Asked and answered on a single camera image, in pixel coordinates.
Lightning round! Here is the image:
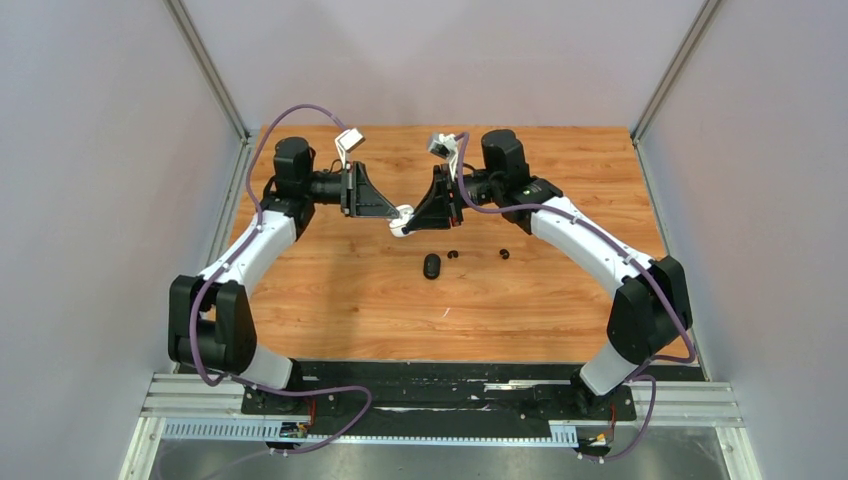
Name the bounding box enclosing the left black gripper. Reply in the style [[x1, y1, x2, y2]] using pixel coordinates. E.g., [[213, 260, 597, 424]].
[[303, 162, 400, 219]]

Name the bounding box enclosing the black earbud charging case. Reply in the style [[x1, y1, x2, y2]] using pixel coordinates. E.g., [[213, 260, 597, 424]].
[[422, 253, 441, 280]]

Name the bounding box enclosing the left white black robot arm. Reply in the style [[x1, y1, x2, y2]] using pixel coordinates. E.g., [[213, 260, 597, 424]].
[[168, 128, 400, 413]]

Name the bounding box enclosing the white earbud charging case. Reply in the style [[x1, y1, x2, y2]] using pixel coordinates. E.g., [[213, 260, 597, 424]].
[[389, 205, 414, 238]]

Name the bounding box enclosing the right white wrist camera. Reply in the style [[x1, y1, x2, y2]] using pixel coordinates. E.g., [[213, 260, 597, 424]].
[[427, 133, 459, 176]]

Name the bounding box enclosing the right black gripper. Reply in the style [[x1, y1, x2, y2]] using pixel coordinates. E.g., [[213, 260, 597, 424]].
[[407, 164, 502, 230]]

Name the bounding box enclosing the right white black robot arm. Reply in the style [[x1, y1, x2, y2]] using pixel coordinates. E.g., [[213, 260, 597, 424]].
[[389, 129, 696, 418]]

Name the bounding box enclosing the left aluminium corner post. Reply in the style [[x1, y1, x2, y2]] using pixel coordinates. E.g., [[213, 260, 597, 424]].
[[163, 0, 250, 143]]

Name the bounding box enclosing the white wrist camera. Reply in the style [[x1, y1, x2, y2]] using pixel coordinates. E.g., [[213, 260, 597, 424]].
[[334, 128, 365, 170], [427, 133, 459, 176]]

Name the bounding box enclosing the right aluminium corner post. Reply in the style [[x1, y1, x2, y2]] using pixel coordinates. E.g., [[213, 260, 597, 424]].
[[630, 0, 725, 146]]

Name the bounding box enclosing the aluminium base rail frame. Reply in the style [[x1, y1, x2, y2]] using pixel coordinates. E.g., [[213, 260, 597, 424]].
[[120, 361, 761, 479]]

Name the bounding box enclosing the aluminium corner post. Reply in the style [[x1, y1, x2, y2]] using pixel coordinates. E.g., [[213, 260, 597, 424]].
[[163, 0, 250, 143], [630, 0, 725, 146]]

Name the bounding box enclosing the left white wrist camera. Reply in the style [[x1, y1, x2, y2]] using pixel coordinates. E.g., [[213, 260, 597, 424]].
[[334, 128, 365, 170]]

